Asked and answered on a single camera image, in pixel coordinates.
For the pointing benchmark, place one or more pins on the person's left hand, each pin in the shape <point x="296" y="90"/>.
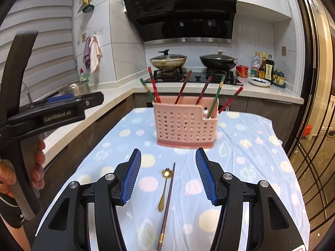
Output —
<point x="21" y="169"/>

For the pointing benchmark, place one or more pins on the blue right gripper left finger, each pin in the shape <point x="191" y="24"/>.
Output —
<point x="129" y="179"/>

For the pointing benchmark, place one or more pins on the white plate with food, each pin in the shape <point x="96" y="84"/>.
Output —
<point x="259" y="82"/>

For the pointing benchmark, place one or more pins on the teal condiment jar set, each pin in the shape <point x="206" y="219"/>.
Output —
<point x="278" y="78"/>

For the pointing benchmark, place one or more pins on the dark soy sauce bottle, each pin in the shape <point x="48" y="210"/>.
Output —
<point x="269" y="66"/>

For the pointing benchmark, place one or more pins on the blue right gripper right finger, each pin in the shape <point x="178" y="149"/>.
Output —
<point x="208" y="181"/>

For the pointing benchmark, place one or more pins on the sink faucet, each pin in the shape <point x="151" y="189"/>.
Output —
<point x="27" y="92"/>

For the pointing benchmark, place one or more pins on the black range hood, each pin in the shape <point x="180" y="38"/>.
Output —
<point x="166" y="21"/>

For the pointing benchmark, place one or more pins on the pink perforated utensil basket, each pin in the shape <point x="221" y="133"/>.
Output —
<point x="186" y="125"/>

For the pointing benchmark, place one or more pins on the clear oil bottle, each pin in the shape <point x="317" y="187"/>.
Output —
<point x="255" y="65"/>

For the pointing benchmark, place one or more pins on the gold flower spoon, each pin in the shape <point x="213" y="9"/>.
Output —
<point x="166" y="173"/>

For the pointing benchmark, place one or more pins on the blue polka dot tablecloth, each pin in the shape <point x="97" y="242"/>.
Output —
<point x="245" y="145"/>

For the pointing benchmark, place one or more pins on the black gas stove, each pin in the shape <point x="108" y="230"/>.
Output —
<point x="178" y="75"/>

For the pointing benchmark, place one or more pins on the black wok with lid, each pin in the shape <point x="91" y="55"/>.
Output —
<point x="218" y="61"/>

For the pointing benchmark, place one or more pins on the beige wok with lid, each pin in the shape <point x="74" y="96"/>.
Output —
<point x="167" y="61"/>

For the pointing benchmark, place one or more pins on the red brown chopstick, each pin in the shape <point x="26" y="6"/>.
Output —
<point x="227" y="104"/>

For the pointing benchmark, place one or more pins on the yellow cap sauce bottle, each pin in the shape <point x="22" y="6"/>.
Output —
<point x="262" y="68"/>

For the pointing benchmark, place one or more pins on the bright red chopstick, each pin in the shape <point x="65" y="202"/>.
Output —
<point x="154" y="85"/>

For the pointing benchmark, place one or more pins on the wall power outlet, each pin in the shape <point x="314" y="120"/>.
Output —
<point x="284" y="51"/>

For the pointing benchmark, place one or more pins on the red instant noodle cup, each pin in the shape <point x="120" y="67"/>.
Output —
<point x="242" y="71"/>

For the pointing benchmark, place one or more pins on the green chopstick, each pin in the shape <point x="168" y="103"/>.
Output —
<point x="150" y="94"/>

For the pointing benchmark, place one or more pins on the dark red chopstick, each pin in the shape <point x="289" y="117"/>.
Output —
<point x="183" y="87"/>

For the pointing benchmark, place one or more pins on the purple hanging cloth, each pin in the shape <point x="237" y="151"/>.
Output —
<point x="86" y="54"/>

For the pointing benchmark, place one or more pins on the brown chopstick on table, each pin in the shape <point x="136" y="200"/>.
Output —
<point x="166" y="212"/>

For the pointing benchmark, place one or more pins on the stainless steel bowl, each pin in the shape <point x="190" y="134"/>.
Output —
<point x="76" y="88"/>

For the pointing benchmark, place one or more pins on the white hanging towel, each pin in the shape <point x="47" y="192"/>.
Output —
<point x="95" y="53"/>

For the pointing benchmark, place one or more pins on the green dish soap bottle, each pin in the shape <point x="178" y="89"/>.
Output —
<point x="83" y="77"/>

